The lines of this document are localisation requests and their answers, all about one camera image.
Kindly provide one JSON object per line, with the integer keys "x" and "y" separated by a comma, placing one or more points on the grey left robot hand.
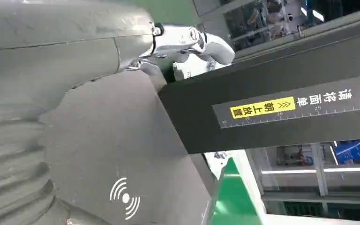
{"x": 59, "y": 46}

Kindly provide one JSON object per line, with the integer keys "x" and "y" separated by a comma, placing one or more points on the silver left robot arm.
{"x": 9, "y": 161}

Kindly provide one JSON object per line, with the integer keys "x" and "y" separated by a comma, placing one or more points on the white plastic parcel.
{"x": 195, "y": 69}

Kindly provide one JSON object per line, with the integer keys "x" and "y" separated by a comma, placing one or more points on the metal shelf rack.
{"x": 319, "y": 174}

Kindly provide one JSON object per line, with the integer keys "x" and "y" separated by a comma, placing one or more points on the blue plastic crate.
{"x": 354, "y": 152}

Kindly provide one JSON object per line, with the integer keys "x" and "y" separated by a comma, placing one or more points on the black scanner stand with post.
{"x": 260, "y": 93}

